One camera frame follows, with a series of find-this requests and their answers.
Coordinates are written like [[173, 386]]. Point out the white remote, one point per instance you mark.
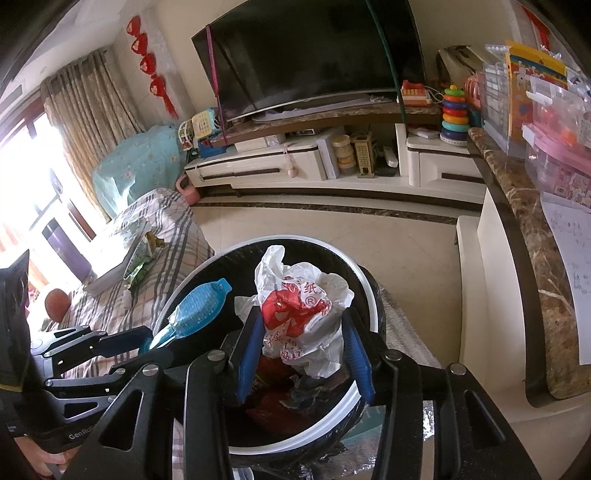
[[390, 157]]

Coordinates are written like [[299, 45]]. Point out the red heart hanging decoration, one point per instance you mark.
[[147, 64]]

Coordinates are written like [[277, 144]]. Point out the wooden grater toy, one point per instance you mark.
[[362, 154]]

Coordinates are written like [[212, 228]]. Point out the yellow white toy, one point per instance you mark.
[[204, 123]]

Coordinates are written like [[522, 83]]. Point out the plaid blanket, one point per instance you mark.
[[180, 226]]

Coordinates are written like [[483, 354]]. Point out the beige curtain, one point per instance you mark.
[[87, 120]]

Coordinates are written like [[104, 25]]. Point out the window door frame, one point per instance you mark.
[[27, 184]]

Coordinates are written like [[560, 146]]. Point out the purple thermos bottle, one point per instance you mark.
[[69, 249]]

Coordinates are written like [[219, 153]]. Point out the pink kettlebell toy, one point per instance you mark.
[[188, 190]]

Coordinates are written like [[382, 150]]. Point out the pink stick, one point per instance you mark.
[[216, 83]]

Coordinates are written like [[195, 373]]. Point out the teal cloth covered chair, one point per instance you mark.
[[138, 166]]

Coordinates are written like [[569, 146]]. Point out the marble counter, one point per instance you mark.
[[521, 254]]

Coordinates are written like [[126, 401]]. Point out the white bin with black liner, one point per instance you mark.
[[231, 267]]

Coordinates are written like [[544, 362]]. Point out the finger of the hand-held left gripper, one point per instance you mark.
[[92, 383], [124, 341]]

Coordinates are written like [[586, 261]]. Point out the red snack packet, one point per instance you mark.
[[272, 406]]

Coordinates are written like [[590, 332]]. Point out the clear plastic storage boxes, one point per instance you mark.
[[535, 115]]

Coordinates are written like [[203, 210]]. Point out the wooden cylinder stack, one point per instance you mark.
[[343, 154]]

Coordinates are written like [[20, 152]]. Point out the black television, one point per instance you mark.
[[300, 50]]

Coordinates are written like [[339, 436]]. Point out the green stick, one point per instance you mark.
[[388, 55]]

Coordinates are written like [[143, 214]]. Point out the small green packet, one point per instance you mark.
[[141, 263]]

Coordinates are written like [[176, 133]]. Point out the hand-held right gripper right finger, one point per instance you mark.
[[360, 360]]

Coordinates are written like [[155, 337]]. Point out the white plastic bag red print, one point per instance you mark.
[[304, 295]]

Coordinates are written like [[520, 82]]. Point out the light blue wrapper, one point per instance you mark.
[[189, 314]]

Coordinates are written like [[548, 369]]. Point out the white paper sheet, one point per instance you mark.
[[572, 267]]

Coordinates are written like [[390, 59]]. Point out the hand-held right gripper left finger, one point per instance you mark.
[[249, 355]]

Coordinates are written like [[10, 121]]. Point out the orange grapefruit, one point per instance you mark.
[[57, 305]]

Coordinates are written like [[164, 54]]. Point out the white tv stand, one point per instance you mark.
[[277, 161]]

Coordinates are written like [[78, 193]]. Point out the person's left hand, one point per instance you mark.
[[41, 459]]

